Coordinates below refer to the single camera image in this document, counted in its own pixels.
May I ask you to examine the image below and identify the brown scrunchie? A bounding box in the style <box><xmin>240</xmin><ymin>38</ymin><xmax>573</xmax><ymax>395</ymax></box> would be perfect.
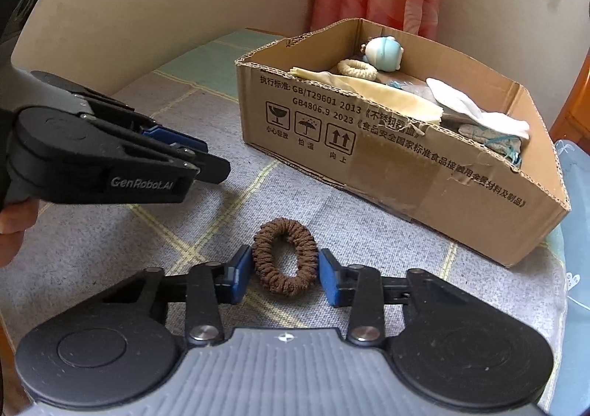
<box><xmin>252</xmin><ymin>217</ymin><xmax>320</xmax><ymax>295</ymax></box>

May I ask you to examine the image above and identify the yellow cloth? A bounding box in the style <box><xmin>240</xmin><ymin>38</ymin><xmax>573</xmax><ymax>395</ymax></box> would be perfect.
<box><xmin>289</xmin><ymin>67</ymin><xmax>444</xmax><ymax>127</ymax></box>

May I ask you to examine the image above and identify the plaid blanket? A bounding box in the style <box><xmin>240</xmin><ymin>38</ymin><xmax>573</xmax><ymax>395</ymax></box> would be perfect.
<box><xmin>0</xmin><ymin>28</ymin><xmax>569</xmax><ymax>404</ymax></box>

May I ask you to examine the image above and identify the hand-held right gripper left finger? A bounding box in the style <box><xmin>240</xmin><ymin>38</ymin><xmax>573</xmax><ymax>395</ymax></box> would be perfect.
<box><xmin>104</xmin><ymin>247</ymin><xmax>253</xmax><ymax>349</ymax></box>

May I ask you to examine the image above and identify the white cloth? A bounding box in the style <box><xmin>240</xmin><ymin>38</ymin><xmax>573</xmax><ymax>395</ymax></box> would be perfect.
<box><xmin>425</xmin><ymin>77</ymin><xmax>532</xmax><ymax>141</ymax></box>

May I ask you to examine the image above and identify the blue floral bedsheet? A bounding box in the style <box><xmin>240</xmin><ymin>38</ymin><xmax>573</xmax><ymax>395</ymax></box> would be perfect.
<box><xmin>548</xmin><ymin>139</ymin><xmax>590</xmax><ymax>416</ymax></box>

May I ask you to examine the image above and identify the person's left hand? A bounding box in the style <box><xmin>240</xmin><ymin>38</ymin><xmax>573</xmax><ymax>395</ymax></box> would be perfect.
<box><xmin>0</xmin><ymin>202</ymin><xmax>40</xmax><ymax>268</ymax></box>

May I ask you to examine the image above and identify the wooden headboard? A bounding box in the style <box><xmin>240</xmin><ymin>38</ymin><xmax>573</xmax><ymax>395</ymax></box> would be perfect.
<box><xmin>551</xmin><ymin>59</ymin><xmax>590</xmax><ymax>145</ymax></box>

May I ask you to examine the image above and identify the blue patterned sachet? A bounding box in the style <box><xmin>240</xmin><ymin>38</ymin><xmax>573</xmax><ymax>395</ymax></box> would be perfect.
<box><xmin>461</xmin><ymin>123</ymin><xmax>524</xmax><ymax>167</ymax></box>

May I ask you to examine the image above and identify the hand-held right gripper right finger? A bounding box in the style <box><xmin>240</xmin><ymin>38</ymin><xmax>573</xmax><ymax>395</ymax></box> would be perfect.
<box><xmin>319</xmin><ymin>248</ymin><xmax>467</xmax><ymax>347</ymax></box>

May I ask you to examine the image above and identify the cream knitted ring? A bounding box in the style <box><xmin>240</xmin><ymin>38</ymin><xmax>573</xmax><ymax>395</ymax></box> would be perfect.
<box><xmin>338</xmin><ymin>59</ymin><xmax>379</xmax><ymax>81</ymax></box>

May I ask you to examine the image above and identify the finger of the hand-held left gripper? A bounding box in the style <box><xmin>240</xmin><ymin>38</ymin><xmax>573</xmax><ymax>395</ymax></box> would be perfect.
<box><xmin>124</xmin><ymin>139</ymin><xmax>231</xmax><ymax>186</ymax></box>
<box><xmin>80</xmin><ymin>97</ymin><xmax>209</xmax><ymax>154</ymax></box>

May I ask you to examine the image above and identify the cardboard box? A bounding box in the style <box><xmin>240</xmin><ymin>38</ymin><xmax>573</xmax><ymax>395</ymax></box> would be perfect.
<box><xmin>235</xmin><ymin>17</ymin><xmax>572</xmax><ymax>268</ymax></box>

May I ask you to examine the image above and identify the round blue plush toy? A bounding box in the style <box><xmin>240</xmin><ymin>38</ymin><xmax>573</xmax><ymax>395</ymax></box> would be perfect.
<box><xmin>362</xmin><ymin>36</ymin><xmax>405</xmax><ymax>72</ymax></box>

